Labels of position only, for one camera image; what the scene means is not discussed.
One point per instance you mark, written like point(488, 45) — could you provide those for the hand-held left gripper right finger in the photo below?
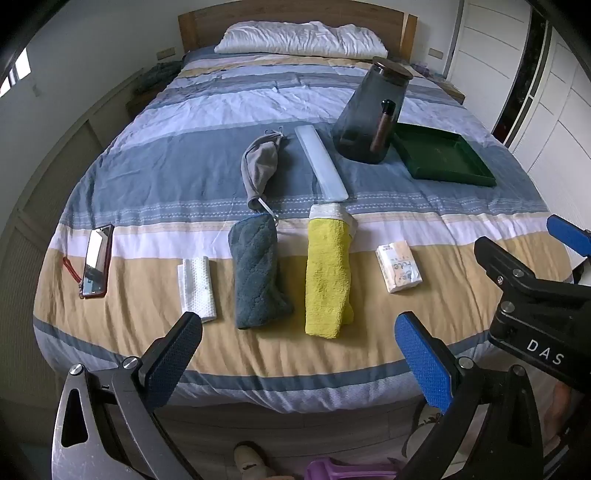
point(425, 364)

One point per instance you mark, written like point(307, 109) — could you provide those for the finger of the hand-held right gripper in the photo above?
point(512, 284)
point(570, 235)

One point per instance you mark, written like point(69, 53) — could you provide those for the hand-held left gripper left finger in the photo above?
point(171, 364)

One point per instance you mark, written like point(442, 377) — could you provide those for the white cloth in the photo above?
point(197, 290)

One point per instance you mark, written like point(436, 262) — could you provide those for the tissue pack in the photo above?
point(399, 267)

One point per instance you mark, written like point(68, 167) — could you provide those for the dark grey towel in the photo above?
point(258, 272)

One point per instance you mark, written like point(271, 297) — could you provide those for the yellow towel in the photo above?
point(325, 277)

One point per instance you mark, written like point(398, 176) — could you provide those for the dark green tray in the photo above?
point(438, 154)

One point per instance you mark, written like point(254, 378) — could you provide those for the light grey cloth pouch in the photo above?
point(261, 161)

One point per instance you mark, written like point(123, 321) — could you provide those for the translucent plastic case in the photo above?
point(321, 161)

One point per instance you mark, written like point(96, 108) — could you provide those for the smartphone with red case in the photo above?
point(96, 263)

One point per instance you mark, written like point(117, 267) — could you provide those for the beige slipper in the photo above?
point(251, 461)

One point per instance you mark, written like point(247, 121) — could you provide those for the purple plastic object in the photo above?
point(351, 470)

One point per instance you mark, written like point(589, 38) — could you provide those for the white wardrobe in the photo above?
point(545, 92)

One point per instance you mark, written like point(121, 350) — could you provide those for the wooden bed with striped quilt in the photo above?
point(194, 175)

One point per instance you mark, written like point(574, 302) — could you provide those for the wooden nightstand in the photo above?
point(445, 87)
point(138, 99)

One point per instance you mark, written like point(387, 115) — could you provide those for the smoked glass pitcher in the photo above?
point(364, 115)

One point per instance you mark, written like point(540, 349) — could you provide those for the teal cloth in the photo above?
point(159, 76)

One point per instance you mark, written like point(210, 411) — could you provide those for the white pillow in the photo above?
point(300, 39)

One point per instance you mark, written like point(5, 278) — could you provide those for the window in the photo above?
point(14, 74)

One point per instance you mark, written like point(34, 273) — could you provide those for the wooden bed headboard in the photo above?
point(207, 18)

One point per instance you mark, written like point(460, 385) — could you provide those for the wall socket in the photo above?
point(436, 53)
point(166, 53)

